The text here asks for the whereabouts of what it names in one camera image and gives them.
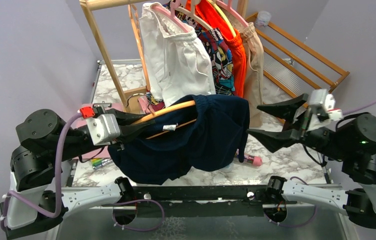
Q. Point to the wooden clothes rack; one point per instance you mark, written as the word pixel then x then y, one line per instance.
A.
pixel 88 7

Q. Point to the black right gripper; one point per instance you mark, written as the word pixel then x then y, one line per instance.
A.
pixel 274 140

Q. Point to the pink hanger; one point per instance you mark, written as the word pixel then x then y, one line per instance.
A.
pixel 170 15
pixel 233 12

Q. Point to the pink hanger right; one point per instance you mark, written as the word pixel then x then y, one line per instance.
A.
pixel 233 12

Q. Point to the comic print shorts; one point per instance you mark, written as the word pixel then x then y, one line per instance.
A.
pixel 183 54

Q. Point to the white shorts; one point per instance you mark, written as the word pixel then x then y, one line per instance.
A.
pixel 177 62

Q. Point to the orange wooden hanger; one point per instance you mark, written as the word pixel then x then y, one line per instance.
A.
pixel 159 113

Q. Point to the pink cylindrical bottle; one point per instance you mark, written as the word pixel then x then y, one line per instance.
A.
pixel 255 161

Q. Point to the navy blue shorts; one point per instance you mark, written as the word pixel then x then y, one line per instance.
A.
pixel 205 136

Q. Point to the orange twisted hanger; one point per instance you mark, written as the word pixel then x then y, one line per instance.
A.
pixel 134 19

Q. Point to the pink hanger left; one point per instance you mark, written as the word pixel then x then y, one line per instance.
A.
pixel 170 15

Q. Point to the clear paperclip jar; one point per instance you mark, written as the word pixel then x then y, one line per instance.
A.
pixel 263 19

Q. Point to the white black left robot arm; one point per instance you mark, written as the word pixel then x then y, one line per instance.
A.
pixel 35 202

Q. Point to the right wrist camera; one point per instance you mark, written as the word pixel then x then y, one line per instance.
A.
pixel 322 110

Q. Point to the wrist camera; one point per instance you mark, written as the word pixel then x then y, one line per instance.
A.
pixel 103 127
pixel 322 110

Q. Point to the yellow hanger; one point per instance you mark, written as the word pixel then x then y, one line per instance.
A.
pixel 223 16

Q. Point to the beige shorts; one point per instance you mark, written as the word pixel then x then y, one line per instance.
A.
pixel 254 72

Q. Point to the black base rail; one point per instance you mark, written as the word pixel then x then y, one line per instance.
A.
pixel 199 201

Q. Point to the pink navy patterned shorts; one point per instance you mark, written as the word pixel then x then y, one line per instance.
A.
pixel 146 105

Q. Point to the wooden slatted shelf rack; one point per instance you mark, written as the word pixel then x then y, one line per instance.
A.
pixel 291 66

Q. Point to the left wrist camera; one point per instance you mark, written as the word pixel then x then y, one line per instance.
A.
pixel 103 127

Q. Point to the orange red shorts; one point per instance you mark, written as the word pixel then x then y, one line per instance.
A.
pixel 234 43

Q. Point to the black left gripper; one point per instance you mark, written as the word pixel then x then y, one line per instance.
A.
pixel 128 131

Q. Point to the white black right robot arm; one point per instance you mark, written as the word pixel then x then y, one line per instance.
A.
pixel 352 142

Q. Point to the beige wooden hanger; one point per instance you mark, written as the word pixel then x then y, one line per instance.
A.
pixel 190 17

